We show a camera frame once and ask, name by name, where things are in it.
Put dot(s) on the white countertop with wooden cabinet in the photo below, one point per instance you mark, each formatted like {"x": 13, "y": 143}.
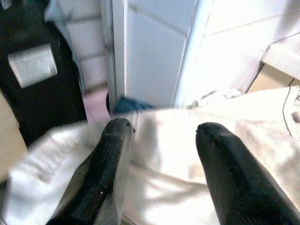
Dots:
{"x": 279, "y": 63}

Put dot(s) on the white cloth garment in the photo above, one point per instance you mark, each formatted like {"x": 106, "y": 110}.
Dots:
{"x": 168, "y": 164}

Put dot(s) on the white door frame post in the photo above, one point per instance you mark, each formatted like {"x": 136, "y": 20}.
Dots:
{"x": 145, "y": 54}

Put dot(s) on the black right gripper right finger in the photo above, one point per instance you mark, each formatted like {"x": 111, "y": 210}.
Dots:
{"x": 234, "y": 178}

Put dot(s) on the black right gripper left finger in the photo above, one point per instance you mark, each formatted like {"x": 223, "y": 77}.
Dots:
{"x": 103, "y": 168}

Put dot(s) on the blue cloth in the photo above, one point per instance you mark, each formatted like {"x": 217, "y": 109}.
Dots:
{"x": 131, "y": 104}

